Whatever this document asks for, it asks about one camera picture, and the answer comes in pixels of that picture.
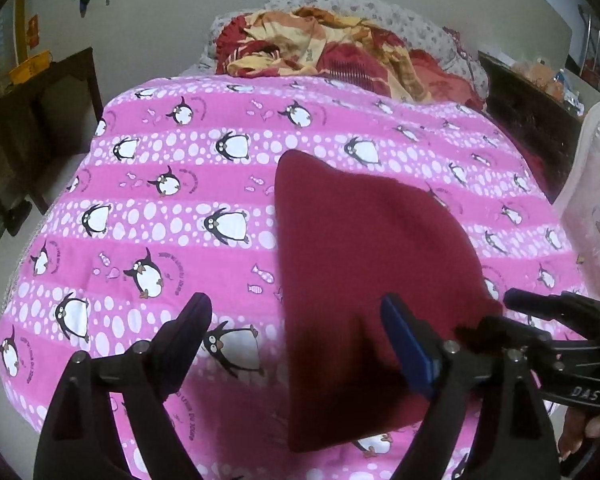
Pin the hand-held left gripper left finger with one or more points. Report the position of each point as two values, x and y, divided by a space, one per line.
177 350

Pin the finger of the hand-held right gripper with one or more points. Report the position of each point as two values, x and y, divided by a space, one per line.
535 304
505 337

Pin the person's right hand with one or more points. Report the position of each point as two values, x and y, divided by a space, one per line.
582 427

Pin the yellow box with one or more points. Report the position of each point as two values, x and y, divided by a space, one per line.
29 67

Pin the pink penguin print blanket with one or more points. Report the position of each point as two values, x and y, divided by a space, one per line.
180 240

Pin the grey patterned pillow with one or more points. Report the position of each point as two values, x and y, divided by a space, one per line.
415 22

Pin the maroon shirt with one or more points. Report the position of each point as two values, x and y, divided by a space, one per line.
360 250

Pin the dark wooden table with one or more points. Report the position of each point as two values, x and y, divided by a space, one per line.
35 125

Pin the red wall sticker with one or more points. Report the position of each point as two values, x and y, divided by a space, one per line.
32 32

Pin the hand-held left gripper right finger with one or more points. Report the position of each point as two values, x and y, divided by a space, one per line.
412 347

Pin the red yellow floral blanket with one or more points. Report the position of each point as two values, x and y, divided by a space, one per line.
340 55

